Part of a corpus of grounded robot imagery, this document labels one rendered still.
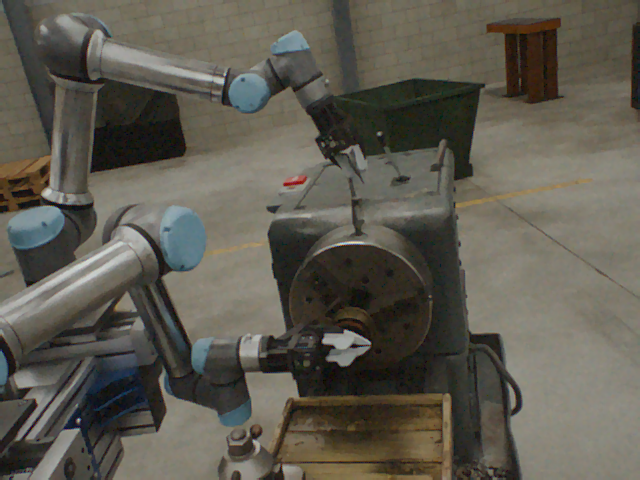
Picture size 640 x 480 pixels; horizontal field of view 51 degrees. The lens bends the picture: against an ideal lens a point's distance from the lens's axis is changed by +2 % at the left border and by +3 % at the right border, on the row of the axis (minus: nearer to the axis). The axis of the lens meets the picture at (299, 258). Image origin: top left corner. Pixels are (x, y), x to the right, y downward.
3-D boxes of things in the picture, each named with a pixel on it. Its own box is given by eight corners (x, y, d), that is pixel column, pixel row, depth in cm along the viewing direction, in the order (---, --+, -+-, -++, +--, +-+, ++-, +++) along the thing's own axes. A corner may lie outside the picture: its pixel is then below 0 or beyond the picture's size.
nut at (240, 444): (233, 441, 96) (228, 421, 95) (259, 441, 95) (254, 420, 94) (224, 459, 92) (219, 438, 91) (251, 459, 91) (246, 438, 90)
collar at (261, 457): (228, 450, 99) (224, 433, 98) (279, 449, 97) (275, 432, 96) (210, 487, 92) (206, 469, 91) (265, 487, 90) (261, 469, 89)
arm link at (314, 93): (298, 90, 151) (329, 72, 148) (308, 108, 152) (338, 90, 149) (290, 95, 144) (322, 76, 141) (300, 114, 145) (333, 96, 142)
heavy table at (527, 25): (488, 92, 1044) (484, 24, 1010) (517, 86, 1045) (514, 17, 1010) (530, 104, 893) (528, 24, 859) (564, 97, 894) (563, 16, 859)
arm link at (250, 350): (255, 360, 140) (247, 326, 137) (275, 359, 139) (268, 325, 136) (244, 379, 133) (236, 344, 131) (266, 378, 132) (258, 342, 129)
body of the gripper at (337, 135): (325, 163, 146) (298, 114, 144) (332, 154, 154) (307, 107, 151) (355, 147, 144) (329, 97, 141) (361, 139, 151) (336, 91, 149)
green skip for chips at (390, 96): (343, 178, 704) (331, 97, 675) (423, 157, 724) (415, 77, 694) (395, 204, 581) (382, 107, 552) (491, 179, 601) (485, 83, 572)
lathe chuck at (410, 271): (302, 348, 163) (292, 227, 152) (432, 354, 156) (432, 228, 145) (294, 367, 155) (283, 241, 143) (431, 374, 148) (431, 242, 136)
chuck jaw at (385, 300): (370, 290, 147) (422, 278, 143) (376, 309, 148) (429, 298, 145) (363, 312, 137) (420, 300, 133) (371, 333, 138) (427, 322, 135)
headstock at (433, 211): (322, 272, 227) (302, 162, 214) (465, 261, 215) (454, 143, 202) (281, 362, 174) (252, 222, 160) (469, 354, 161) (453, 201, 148)
